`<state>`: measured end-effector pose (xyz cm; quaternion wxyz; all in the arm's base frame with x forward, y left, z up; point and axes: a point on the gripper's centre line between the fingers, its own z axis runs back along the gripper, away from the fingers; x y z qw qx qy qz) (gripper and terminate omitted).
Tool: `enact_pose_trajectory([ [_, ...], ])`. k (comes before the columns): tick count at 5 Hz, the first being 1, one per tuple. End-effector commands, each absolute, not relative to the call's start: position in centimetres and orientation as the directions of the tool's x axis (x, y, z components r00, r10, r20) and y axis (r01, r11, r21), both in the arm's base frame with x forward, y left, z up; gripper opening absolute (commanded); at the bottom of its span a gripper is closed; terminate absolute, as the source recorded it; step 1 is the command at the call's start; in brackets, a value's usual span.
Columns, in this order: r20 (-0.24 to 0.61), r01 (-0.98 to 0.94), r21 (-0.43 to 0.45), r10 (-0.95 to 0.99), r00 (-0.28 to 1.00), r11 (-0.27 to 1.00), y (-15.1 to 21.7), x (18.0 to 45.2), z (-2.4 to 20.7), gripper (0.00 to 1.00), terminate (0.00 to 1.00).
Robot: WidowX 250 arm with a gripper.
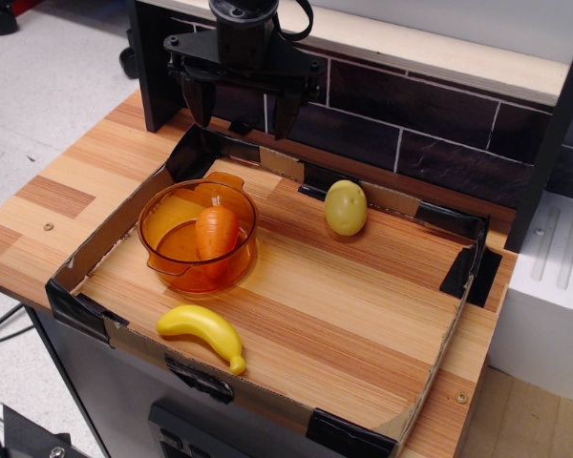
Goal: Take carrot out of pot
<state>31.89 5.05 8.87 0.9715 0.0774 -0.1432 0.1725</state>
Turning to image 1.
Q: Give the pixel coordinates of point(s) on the orange transparent plastic pot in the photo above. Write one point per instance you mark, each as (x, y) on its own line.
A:
(166, 229)

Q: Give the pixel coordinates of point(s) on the black control box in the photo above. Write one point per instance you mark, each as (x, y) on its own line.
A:
(178, 438)

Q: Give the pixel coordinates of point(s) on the yellow plastic toy potato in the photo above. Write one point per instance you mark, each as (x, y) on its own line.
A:
(346, 208)

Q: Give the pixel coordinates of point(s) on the black metal bracket with screw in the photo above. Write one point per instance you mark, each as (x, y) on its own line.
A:
(20, 437)

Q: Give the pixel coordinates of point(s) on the cardboard fence with black tape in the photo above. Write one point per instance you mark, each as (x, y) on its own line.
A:
(350, 343)

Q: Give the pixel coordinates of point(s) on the dark brick pattern backsplash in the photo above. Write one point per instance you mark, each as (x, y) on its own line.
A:
(470, 122)

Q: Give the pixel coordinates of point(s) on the white grooved sink block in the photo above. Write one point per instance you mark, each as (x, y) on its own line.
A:
(533, 340)

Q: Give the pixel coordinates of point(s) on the orange plastic toy carrot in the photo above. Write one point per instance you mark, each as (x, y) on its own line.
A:
(217, 231)

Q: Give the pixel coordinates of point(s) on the yellow plastic toy banana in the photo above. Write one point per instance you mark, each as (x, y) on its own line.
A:
(210, 327)

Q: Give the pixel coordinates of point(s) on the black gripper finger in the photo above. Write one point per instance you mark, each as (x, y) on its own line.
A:
(200, 98)
(286, 109)

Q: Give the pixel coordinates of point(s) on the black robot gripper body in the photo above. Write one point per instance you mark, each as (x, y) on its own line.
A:
(248, 48)

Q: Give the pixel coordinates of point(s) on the black chair caster wheel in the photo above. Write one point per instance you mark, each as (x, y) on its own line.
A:
(128, 63)

